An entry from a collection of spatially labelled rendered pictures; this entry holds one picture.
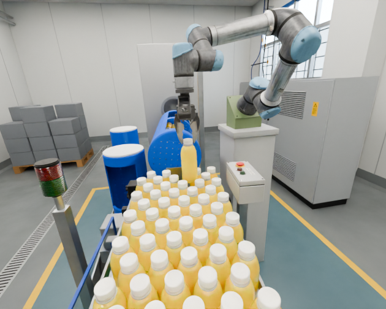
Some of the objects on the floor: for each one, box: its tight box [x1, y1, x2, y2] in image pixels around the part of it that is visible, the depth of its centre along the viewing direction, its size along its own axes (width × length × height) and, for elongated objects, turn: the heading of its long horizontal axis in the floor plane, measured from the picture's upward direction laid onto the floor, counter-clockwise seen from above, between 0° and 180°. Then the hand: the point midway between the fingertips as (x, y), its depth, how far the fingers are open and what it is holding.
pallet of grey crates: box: [0, 102, 94, 174], centre depth 404 cm, size 120×80×119 cm
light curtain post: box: [197, 72, 205, 174], centre depth 252 cm, size 6×6×170 cm
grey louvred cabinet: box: [240, 76, 380, 210], centre depth 313 cm, size 54×215×145 cm, turn 18°
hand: (187, 141), depth 81 cm, fingers closed on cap, 4 cm apart
